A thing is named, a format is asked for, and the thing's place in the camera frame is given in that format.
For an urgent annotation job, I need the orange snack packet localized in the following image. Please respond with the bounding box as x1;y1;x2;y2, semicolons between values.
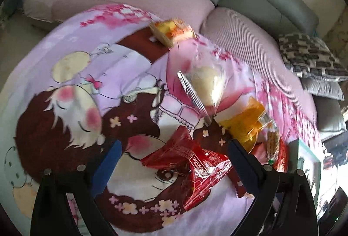
217;97;274;153

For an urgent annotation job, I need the grey pillow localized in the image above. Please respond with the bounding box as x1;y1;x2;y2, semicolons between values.
300;78;344;102

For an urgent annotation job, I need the clear white bun packet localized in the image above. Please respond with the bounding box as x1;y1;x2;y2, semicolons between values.
166;37;253;126

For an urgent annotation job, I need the green striped round cracker packet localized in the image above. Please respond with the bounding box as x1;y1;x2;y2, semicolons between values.
265;127;280;166

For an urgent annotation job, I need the printed blanket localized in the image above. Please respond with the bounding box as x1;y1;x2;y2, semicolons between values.
0;3;324;236

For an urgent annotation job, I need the black and white patterned pillow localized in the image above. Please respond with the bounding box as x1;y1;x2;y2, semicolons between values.
278;32;348;81

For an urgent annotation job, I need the pink sofa cover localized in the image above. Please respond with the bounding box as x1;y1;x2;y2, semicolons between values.
23;0;317;128

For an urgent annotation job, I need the teal cardboard box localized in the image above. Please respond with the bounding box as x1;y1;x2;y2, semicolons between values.
288;139;323;206

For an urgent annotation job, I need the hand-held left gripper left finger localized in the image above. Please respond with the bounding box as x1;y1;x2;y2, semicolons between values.
30;139;123;236

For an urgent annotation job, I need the yellow cake packet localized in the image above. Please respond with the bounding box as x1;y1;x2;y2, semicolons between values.
149;18;197;48

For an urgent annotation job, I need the patterned curtain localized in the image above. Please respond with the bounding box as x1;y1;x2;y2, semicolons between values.
323;5;348;43

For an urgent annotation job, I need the red triangular snack packet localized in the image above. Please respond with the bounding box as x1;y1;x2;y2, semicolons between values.
141;126;234;212

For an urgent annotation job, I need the red packet with white stripe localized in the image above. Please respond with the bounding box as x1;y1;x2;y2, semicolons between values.
233;171;254;198

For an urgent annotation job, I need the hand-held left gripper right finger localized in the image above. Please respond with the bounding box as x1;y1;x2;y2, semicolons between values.
228;139;319;236

